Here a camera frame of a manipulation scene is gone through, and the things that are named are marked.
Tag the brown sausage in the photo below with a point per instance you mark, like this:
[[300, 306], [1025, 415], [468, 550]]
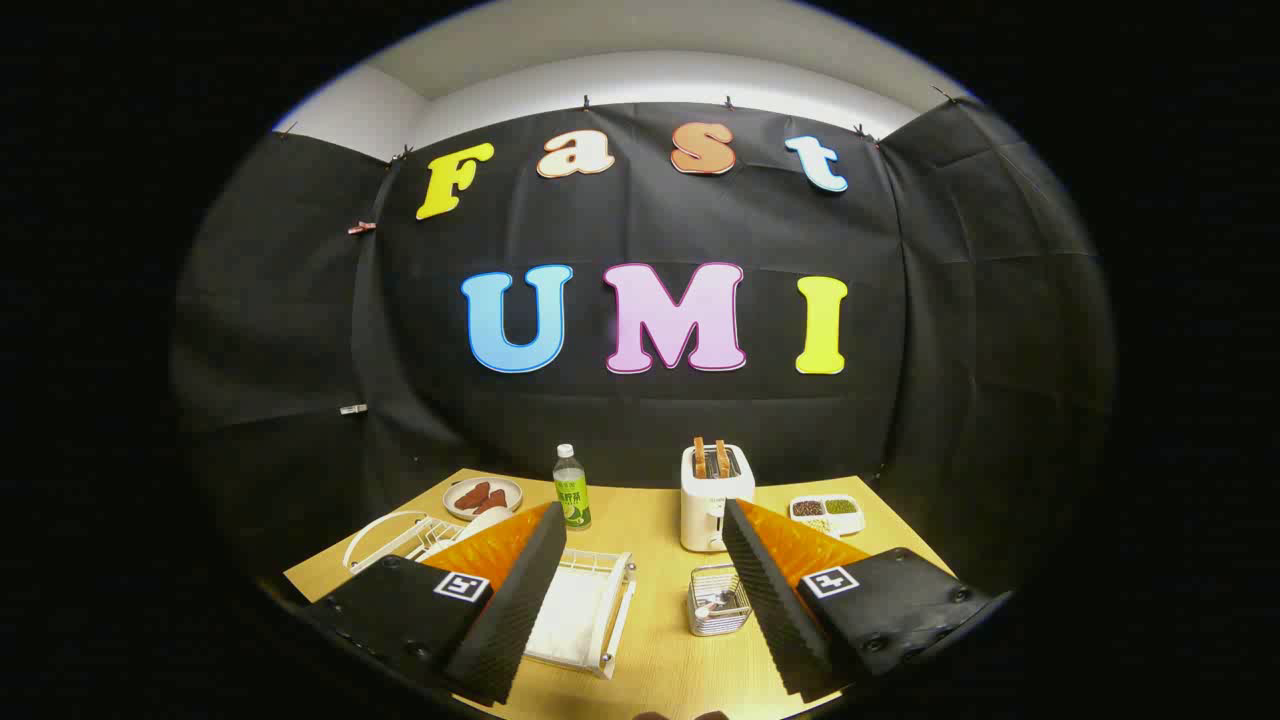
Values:
[[492, 501], [476, 493]]

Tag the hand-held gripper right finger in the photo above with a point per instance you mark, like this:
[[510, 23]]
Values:
[[775, 610]]

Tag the black backdrop cloth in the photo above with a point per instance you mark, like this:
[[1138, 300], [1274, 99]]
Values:
[[700, 420]]

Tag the white divided bean dish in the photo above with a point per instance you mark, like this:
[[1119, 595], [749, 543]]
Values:
[[828, 515]]

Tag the white toaster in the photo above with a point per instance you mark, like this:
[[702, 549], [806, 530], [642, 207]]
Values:
[[705, 505]]

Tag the toasted bread slice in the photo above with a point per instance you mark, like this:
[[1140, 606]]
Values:
[[722, 458], [699, 458]]

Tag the green tea bottle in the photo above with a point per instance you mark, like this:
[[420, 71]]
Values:
[[572, 495]]

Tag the small grey saucer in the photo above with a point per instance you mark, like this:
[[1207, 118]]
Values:
[[508, 490]]

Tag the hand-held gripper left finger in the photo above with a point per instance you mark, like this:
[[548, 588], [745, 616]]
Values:
[[520, 610]]

